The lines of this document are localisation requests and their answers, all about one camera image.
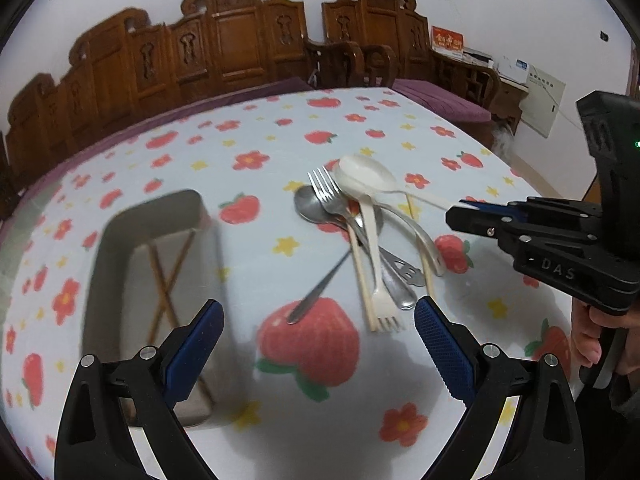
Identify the white fluffy bundle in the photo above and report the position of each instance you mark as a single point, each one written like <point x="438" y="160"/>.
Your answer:
<point x="502" y="135"/>

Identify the white and blue box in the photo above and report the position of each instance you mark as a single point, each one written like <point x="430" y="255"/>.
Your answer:
<point x="517" y="70"/>

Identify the purple armchair cushion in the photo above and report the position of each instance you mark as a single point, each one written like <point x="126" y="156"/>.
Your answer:
<point x="440" y="100"/>

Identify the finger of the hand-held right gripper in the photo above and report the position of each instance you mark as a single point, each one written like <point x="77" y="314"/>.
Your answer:
<point x="470" y="220"/>
<point x="480" y="206"/>

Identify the grey metal tray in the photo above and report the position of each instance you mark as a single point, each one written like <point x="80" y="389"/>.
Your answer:
<point x="107" y="280"/>

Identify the large white plastic spoon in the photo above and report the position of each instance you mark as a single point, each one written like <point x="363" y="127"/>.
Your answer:
<point x="365" y="175"/>

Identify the large metal spoon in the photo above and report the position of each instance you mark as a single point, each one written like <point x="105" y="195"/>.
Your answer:
<point x="310" y="205"/>

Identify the long carved wooden sofa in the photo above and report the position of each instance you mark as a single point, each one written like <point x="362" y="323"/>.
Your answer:
<point x="240" y="45"/>

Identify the strawberry flower print tablecloth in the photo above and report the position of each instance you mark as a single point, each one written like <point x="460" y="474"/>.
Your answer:
<point x="300" y="130"/>

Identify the white wall distribution box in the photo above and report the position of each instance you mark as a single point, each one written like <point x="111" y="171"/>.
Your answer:
<point x="542" y="102"/>

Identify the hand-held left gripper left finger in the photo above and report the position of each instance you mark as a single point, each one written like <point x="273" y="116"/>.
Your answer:
<point x="197" y="350"/>

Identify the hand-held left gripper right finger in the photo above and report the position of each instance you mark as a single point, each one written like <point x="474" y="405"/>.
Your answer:
<point x="442" y="350"/>

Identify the small metal spoon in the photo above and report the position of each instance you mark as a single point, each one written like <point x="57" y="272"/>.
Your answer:
<point x="315" y="295"/>

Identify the white plastic fork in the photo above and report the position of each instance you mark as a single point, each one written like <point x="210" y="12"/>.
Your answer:
<point x="380" y="300"/>

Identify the slim white plastic spoon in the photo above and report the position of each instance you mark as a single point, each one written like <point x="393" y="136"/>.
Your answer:
<point x="425" y="240"/>

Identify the red box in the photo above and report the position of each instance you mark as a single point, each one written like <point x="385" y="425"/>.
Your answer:
<point x="447" y="40"/>

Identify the metal fork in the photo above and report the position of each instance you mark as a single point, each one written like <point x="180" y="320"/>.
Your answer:
<point x="325" y="185"/>

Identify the person's right hand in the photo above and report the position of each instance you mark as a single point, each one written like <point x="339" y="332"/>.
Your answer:
<point x="586" y="335"/>

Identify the carved wooden armchair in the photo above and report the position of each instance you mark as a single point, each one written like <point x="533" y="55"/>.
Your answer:
<point x="380" y="20"/>

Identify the wooden side table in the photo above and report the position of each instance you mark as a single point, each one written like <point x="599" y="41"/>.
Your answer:
<point x="505" y="102"/>

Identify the wooden door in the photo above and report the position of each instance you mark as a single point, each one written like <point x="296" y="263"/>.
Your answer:
<point x="592" y="192"/>

